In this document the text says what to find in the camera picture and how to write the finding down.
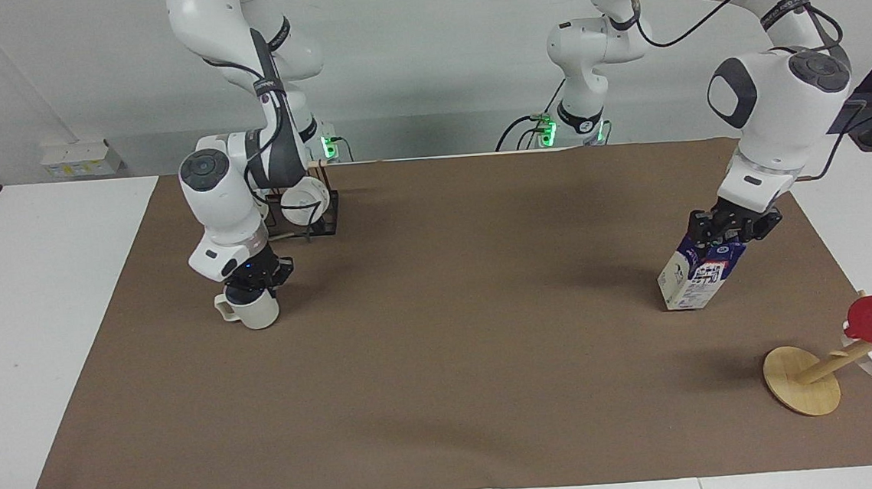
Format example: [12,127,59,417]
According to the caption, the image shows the white mug with handle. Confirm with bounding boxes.
[214,285,283,334]

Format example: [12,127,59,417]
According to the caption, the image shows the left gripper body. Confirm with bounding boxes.
[711,194,760,240]

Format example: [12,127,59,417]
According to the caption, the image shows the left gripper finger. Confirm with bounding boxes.
[684,209,721,251]
[743,207,784,244]

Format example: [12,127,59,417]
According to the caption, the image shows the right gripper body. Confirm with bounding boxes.
[223,244,283,294]

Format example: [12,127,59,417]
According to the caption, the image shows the white wall socket box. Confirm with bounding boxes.
[39,138,126,181]

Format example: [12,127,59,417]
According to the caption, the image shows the black cable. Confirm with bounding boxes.
[782,0,872,184]
[491,78,573,154]
[632,0,785,51]

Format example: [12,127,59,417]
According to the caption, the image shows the wooden mug tree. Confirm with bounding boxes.
[758,289,872,420]

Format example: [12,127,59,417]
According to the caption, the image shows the white and blue milk carton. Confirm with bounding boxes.
[654,226,752,313]

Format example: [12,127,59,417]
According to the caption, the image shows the black wire rack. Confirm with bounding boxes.
[261,167,344,246]

